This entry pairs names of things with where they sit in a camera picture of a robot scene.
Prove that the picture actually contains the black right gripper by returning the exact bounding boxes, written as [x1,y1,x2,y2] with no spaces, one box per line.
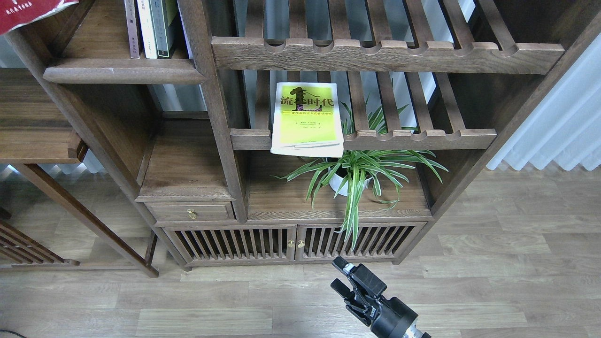
[330,256,419,338]

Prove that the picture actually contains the yellow green book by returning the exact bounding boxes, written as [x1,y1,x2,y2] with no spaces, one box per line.
[270,82,344,158]

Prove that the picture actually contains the maroon book white characters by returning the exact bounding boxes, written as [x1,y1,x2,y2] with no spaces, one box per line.
[124,0,141,59]

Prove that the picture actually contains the red book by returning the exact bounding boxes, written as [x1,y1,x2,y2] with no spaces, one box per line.
[0,0,79,35]

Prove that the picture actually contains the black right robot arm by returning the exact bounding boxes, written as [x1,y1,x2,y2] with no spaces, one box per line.
[331,256,430,338]

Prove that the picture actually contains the right slatted cabinet door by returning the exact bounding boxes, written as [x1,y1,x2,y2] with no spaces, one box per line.
[295,222,425,262]

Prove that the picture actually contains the slatted cabinet door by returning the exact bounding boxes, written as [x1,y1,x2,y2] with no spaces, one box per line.
[164,225,296,267]
[295,222,425,262]

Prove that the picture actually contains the left slatted cabinet door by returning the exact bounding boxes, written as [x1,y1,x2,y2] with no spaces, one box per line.
[164,225,296,267]

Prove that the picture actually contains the green spider plant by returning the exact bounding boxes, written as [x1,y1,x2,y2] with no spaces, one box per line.
[273,96,449,253]

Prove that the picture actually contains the dark wooden bookshelf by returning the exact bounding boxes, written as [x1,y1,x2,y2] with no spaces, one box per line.
[6,0,600,270]

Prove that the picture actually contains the brass drawer knob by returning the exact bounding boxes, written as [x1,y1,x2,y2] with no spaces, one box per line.
[187,209,198,220]

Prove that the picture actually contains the small wooden drawer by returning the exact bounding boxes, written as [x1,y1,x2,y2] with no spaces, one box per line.
[145,201,235,221]

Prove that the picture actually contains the white curtain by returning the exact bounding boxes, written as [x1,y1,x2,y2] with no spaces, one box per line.
[487,37,601,170]

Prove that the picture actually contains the grey green upright book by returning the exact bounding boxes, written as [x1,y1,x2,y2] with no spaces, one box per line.
[150,0,179,58]

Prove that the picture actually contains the wooden slatted rack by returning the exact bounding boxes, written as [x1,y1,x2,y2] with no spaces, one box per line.
[0,208,80,268]

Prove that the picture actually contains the white upright book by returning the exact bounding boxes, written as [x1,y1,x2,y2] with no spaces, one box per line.
[137,0,158,59]

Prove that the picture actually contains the wooden side table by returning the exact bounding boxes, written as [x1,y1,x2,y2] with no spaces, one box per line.
[0,67,159,277]

